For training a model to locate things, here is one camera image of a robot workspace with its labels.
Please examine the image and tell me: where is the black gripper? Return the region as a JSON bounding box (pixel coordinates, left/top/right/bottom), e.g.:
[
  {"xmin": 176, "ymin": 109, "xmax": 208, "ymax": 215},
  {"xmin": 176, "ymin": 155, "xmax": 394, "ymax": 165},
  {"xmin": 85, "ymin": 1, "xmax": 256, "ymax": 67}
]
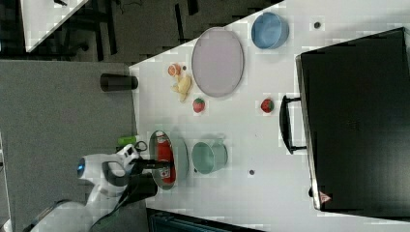
[{"xmin": 116, "ymin": 144, "xmax": 174, "ymax": 175}]

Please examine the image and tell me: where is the red plush ketchup bottle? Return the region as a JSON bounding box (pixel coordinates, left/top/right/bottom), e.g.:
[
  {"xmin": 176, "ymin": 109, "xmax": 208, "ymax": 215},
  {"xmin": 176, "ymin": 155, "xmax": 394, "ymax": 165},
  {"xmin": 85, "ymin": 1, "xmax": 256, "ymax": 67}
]
[{"xmin": 156, "ymin": 131, "xmax": 176, "ymax": 184}]

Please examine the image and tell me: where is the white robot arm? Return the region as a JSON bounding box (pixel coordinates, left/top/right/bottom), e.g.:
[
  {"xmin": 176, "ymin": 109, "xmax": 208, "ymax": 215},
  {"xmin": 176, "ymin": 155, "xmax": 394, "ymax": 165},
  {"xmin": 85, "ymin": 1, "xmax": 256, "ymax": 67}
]
[{"xmin": 23, "ymin": 144, "xmax": 173, "ymax": 232}]

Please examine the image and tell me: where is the grey oval strainer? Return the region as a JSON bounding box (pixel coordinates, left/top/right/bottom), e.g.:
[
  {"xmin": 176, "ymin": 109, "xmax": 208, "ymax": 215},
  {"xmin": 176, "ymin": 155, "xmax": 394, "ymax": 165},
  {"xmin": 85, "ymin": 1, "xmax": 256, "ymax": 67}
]
[{"xmin": 149, "ymin": 130, "xmax": 189, "ymax": 190}]

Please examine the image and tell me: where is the black cylinder lower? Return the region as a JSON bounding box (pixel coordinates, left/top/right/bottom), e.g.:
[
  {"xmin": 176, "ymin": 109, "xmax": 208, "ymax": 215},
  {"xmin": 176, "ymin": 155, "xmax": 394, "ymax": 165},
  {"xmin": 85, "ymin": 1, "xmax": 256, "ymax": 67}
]
[{"xmin": 120, "ymin": 173, "xmax": 158, "ymax": 205}]

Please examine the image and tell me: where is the black cylinder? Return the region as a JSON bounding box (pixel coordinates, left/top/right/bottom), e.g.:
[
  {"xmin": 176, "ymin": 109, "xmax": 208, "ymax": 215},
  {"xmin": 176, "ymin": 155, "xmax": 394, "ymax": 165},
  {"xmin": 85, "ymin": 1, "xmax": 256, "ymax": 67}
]
[
  {"xmin": 120, "ymin": 173, "xmax": 158, "ymax": 205},
  {"xmin": 100, "ymin": 73, "xmax": 138, "ymax": 92}
]

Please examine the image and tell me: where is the green marker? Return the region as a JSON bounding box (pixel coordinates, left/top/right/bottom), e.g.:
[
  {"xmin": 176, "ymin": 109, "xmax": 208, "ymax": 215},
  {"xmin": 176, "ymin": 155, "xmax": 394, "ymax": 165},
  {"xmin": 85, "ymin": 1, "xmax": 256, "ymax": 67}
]
[{"xmin": 117, "ymin": 135, "xmax": 139, "ymax": 146}]

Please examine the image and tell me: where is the teal metal cup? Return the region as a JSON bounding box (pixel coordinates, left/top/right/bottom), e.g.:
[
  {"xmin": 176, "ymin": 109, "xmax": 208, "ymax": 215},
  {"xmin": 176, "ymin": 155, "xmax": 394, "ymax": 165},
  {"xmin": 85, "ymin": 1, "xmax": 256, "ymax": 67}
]
[{"xmin": 191, "ymin": 138, "xmax": 228, "ymax": 174}]

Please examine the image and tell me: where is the red plush strawberry left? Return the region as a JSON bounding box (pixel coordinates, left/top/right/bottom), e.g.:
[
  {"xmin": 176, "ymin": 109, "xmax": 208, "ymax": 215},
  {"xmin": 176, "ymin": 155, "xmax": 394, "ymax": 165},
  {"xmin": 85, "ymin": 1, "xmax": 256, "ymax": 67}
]
[{"xmin": 192, "ymin": 98, "xmax": 205, "ymax": 113}]

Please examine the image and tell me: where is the red plush strawberry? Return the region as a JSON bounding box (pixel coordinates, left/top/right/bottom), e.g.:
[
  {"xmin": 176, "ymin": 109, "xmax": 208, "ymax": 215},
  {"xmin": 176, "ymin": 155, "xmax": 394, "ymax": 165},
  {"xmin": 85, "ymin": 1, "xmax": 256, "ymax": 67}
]
[
  {"xmin": 192, "ymin": 98, "xmax": 205, "ymax": 113},
  {"xmin": 260, "ymin": 99, "xmax": 274, "ymax": 113}
]

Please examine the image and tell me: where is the yellow plush banana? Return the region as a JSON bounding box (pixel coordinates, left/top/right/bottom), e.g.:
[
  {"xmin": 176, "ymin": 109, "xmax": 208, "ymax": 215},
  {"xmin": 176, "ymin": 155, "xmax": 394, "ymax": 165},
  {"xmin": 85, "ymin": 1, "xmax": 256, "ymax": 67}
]
[{"xmin": 171, "ymin": 74, "xmax": 191, "ymax": 102}]

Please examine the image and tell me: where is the black cylinder upper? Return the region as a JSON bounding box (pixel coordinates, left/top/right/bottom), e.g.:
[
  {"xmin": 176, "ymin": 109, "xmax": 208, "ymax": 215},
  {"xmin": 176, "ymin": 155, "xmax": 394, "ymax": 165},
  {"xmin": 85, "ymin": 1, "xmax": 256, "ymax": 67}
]
[{"xmin": 100, "ymin": 73, "xmax": 138, "ymax": 92}]

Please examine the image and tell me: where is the large grey oval plate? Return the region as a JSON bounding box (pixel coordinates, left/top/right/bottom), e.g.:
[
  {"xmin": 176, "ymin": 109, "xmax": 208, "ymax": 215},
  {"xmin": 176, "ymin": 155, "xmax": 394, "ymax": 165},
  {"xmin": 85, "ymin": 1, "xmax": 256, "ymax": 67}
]
[{"xmin": 191, "ymin": 27, "xmax": 244, "ymax": 98}]

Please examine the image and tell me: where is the red plush strawberry right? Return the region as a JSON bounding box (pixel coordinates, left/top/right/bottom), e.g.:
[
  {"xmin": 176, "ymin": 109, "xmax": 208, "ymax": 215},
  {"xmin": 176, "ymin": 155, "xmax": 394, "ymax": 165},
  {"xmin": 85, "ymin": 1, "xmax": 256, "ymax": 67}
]
[{"xmin": 260, "ymin": 99, "xmax": 274, "ymax": 113}]

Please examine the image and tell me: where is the blue bowl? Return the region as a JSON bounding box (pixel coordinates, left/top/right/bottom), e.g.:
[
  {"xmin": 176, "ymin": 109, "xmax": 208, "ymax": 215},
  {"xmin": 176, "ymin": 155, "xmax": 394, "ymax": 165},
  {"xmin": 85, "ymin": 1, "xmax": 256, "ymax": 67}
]
[{"xmin": 251, "ymin": 13, "xmax": 289, "ymax": 49}]

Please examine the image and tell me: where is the white side table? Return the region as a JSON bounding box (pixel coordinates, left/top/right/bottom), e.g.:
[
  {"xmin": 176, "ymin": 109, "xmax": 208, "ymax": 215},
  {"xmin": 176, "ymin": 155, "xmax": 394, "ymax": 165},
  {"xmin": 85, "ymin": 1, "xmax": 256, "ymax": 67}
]
[{"xmin": 19, "ymin": 0, "xmax": 89, "ymax": 52}]

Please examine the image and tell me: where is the black toaster oven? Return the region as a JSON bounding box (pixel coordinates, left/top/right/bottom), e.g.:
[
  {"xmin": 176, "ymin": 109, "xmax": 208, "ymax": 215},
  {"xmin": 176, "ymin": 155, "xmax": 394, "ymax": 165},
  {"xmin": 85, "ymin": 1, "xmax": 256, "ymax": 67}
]
[{"xmin": 296, "ymin": 27, "xmax": 410, "ymax": 221}]

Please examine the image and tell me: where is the black oven door handle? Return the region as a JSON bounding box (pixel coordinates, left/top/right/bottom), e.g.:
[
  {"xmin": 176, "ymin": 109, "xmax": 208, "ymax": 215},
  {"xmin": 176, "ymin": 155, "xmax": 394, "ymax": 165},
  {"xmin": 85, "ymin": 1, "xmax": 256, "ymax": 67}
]
[{"xmin": 279, "ymin": 96, "xmax": 307, "ymax": 154}]

